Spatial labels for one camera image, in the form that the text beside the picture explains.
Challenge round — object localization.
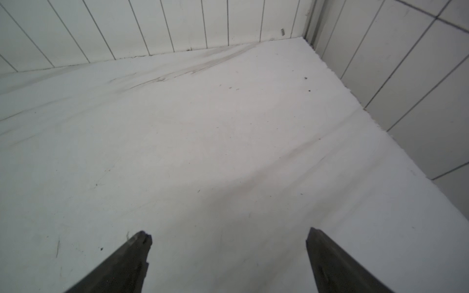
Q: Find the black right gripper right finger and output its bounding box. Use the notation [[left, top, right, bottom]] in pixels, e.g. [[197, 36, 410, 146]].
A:
[[306, 228, 392, 293]]

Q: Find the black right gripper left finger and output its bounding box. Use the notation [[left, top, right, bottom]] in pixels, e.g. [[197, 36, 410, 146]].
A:
[[67, 231, 152, 293]]

